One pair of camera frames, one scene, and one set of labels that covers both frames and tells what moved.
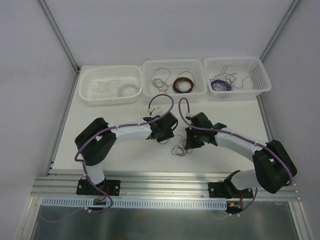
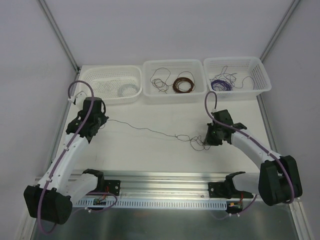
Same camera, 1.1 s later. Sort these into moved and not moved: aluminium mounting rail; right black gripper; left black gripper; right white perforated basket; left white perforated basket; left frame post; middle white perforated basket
Moved: left black gripper; right black gripper
Not moved: middle white perforated basket; aluminium mounting rail; left white perforated basket; left frame post; right white perforated basket
